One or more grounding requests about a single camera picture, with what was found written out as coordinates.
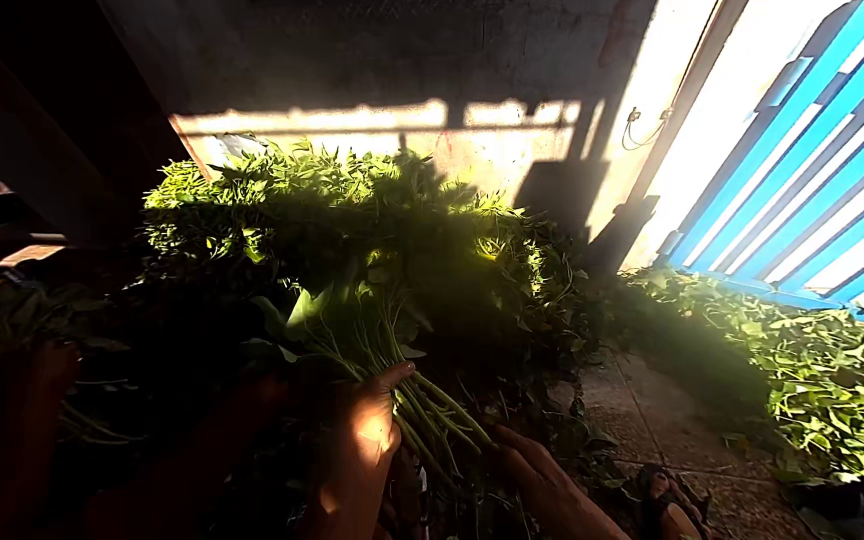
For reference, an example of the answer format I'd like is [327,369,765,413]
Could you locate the person's right hand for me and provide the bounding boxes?
[483,424,577,513]

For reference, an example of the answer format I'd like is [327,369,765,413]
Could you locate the person's left hand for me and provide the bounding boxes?
[331,361,417,472]

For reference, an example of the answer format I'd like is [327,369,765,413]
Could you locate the bunch of long green stems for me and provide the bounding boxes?
[243,281,496,485]

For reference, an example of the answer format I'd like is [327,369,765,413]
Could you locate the person's right forearm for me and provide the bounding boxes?
[537,483,633,540]

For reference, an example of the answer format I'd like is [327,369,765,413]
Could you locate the person's left forearm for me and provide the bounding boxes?
[298,456,388,540]

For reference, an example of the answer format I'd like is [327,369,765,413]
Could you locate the large pile of leafy greens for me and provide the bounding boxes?
[139,136,591,376]

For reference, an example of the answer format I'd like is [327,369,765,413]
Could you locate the white plastic sack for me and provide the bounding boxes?
[207,132,270,168]

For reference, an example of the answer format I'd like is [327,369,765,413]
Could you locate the sunlit heap of leafy vines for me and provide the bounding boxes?
[615,266,864,485]

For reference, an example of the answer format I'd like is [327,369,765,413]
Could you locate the dark heap of leafy greens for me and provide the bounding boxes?
[0,281,129,354]

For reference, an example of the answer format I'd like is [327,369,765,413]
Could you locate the blue metal gate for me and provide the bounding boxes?
[657,0,864,331]

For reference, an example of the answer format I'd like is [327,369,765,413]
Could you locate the thin wall cable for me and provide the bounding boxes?
[621,107,675,151]

